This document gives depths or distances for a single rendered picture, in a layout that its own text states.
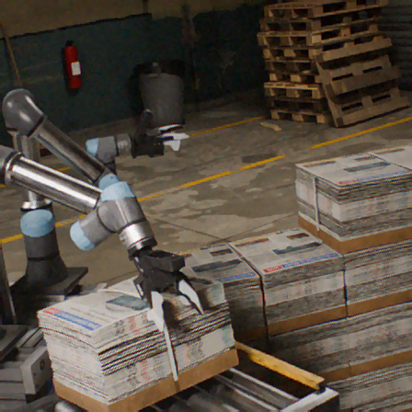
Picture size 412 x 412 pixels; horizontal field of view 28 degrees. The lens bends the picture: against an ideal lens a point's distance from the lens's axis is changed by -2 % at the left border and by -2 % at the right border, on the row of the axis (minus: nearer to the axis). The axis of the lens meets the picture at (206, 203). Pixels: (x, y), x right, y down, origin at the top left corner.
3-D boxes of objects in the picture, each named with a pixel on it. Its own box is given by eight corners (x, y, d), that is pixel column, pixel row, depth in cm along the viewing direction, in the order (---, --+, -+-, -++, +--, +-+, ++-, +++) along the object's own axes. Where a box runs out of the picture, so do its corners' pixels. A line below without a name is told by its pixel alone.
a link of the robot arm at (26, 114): (16, 89, 266) (131, 180, 281) (17, 85, 276) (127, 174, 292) (-7, 117, 267) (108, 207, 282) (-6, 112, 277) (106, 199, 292)
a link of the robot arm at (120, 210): (109, 196, 203) (134, 177, 199) (129, 235, 200) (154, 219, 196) (90, 197, 196) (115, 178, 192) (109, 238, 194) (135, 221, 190)
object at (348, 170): (294, 166, 303) (294, 164, 302) (364, 154, 310) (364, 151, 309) (337, 188, 269) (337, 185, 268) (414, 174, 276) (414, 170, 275)
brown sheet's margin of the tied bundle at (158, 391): (108, 372, 218) (105, 357, 217) (168, 396, 195) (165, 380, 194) (55, 394, 209) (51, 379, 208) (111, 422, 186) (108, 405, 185)
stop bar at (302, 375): (217, 337, 233) (216, 331, 232) (327, 385, 199) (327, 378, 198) (208, 341, 231) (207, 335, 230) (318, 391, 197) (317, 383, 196)
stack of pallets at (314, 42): (336, 99, 1040) (327, -5, 1005) (397, 104, 971) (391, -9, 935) (262, 120, 958) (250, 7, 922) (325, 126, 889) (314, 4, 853)
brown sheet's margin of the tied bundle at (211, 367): (176, 344, 230) (172, 330, 230) (239, 363, 207) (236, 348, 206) (127, 364, 221) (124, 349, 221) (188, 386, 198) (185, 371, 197)
